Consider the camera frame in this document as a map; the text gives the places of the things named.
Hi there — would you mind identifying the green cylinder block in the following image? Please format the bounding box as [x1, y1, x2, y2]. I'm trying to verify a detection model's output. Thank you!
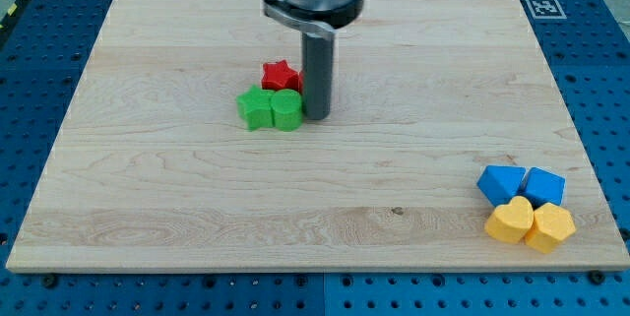
[271, 89, 302, 131]

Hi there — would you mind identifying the red block behind rod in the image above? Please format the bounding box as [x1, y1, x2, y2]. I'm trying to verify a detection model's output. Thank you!
[298, 71, 304, 94]

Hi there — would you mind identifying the green star block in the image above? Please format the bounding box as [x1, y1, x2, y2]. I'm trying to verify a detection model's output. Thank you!
[236, 85, 275, 131]

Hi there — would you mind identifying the red star block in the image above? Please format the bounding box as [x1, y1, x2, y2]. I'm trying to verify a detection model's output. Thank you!
[261, 60, 298, 92]

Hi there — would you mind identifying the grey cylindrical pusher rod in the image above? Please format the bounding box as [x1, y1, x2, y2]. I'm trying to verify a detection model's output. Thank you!
[301, 32, 335, 120]

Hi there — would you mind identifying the wooden board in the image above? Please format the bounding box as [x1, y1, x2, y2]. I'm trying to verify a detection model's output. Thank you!
[7, 0, 629, 274]

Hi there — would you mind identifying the blue triangular block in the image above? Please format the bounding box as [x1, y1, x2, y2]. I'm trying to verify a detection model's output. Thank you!
[476, 165, 526, 206]

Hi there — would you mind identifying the yellow heart block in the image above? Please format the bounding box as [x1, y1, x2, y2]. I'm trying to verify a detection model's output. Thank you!
[484, 196, 534, 244]

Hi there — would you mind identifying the blue cube block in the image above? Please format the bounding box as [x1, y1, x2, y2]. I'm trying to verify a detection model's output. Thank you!
[519, 167, 566, 208]

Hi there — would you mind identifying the yellow hexagon block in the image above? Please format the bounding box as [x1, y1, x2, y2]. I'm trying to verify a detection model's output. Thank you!
[524, 203, 577, 254]

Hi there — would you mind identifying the white fiducial marker tag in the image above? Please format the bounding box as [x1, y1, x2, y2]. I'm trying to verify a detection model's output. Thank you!
[525, 0, 566, 20]

